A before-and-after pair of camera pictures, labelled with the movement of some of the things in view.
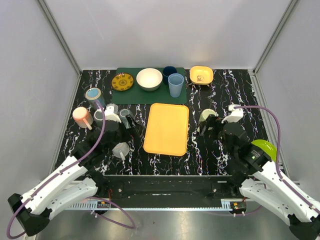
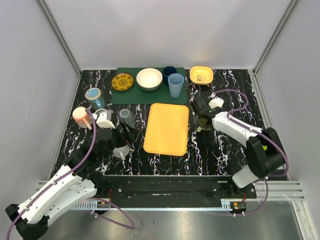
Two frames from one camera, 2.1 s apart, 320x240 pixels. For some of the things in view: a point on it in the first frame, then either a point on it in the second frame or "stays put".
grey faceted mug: [122, 114] stays put
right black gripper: [212, 121] → [197, 117]
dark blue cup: [167, 70] stays put
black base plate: [170, 187] stays put
